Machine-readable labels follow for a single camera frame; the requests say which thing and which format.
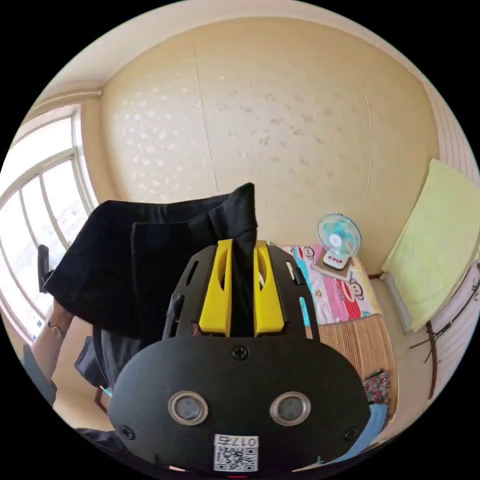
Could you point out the person's left hand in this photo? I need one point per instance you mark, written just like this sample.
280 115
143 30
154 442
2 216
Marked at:
60 315

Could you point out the flat beige carton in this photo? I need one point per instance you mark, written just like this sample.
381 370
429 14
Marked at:
347 273

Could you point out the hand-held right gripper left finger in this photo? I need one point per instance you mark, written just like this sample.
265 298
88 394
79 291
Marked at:
215 296

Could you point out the person's left forearm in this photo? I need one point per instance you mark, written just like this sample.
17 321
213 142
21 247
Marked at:
47 348

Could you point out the pile of clothes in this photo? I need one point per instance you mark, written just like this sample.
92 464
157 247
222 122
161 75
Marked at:
377 386

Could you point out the window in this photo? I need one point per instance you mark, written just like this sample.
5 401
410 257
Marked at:
22 225

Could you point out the pale yellow towel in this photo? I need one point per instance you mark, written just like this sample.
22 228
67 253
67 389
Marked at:
431 247

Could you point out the small blue table fan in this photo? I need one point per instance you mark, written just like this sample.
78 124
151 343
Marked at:
339 238

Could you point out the black pants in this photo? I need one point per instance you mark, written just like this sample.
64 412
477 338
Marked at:
150 262

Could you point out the bed with mat and printed sheet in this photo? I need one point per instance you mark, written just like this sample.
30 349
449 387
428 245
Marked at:
356 337

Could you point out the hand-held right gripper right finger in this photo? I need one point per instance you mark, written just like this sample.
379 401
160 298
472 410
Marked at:
268 296

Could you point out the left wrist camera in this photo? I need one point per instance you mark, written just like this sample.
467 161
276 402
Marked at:
43 262

